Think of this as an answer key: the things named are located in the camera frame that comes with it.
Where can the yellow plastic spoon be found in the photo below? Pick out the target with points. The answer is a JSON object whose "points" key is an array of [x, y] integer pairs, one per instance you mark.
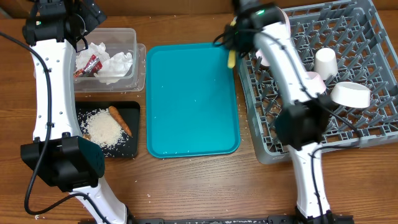
{"points": [[231, 59]]}

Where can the orange sweet potato stick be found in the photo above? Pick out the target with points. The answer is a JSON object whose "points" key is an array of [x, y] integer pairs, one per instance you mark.
{"points": [[119, 119]]}

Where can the teal serving tray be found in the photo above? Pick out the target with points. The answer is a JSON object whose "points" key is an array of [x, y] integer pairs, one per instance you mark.
{"points": [[191, 107]]}

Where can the white paper cup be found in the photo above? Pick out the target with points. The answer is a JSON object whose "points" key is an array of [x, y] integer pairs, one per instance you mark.
{"points": [[325, 63]]}

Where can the white bowl with rice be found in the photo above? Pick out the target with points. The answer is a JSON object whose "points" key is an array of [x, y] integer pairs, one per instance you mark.
{"points": [[314, 83]]}

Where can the white napkin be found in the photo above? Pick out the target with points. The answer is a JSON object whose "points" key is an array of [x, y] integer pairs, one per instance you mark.
{"points": [[115, 67], [99, 51]]}

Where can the brown food chunk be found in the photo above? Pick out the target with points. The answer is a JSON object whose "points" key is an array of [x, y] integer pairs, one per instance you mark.
{"points": [[87, 136]]}

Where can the large white plate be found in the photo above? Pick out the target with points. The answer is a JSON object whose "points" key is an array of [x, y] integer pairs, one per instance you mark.
{"points": [[259, 54]]}

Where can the black plastic tray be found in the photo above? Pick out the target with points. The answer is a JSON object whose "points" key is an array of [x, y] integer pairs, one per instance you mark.
{"points": [[130, 111]]}

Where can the grey dishwasher rack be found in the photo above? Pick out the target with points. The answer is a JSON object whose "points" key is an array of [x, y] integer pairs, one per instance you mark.
{"points": [[365, 55]]}

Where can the clear plastic bin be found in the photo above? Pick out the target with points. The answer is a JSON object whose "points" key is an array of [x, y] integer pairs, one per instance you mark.
{"points": [[124, 84]]}

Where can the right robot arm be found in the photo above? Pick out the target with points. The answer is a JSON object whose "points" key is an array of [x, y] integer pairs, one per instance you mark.
{"points": [[305, 111]]}

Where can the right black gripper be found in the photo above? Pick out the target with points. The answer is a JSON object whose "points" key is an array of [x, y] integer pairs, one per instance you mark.
{"points": [[232, 45]]}

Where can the red snack wrapper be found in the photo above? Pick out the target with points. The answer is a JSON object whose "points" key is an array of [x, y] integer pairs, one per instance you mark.
{"points": [[93, 66]]}

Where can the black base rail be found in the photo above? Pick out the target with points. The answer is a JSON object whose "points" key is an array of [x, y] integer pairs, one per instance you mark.
{"points": [[275, 219]]}

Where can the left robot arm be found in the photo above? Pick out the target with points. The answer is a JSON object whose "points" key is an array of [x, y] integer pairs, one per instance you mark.
{"points": [[59, 154]]}

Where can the spilled white rice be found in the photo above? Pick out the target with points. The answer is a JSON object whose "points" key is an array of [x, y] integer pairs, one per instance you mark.
{"points": [[102, 128]]}

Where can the small white bowl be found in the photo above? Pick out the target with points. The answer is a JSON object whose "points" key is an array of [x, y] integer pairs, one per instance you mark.
{"points": [[353, 95]]}

